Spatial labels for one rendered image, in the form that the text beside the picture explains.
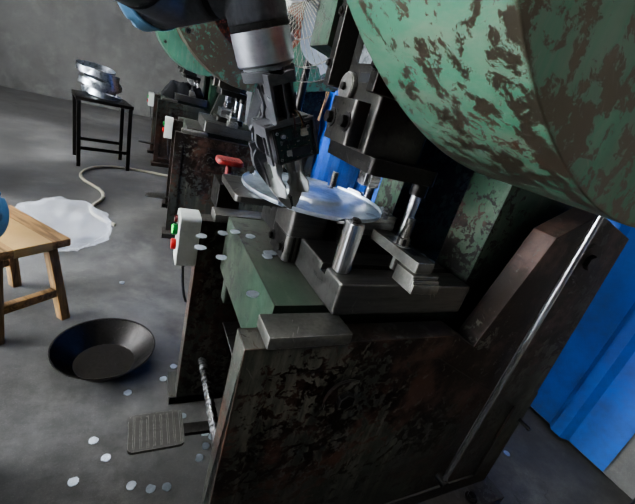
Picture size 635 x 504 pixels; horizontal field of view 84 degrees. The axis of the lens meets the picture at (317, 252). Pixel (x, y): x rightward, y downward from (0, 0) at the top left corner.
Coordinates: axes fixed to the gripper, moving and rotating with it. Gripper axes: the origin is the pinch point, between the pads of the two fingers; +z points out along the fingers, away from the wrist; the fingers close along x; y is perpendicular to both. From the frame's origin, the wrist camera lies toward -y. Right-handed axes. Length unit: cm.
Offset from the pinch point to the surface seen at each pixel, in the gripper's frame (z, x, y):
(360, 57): -17.2, 23.3, -13.3
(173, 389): 66, -39, -35
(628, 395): 100, 100, 24
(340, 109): -9.6, 16.4, -10.2
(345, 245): 6.7, 5.2, 8.8
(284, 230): 9.7, 0.1, -7.7
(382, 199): 20.4, 34.4, -25.0
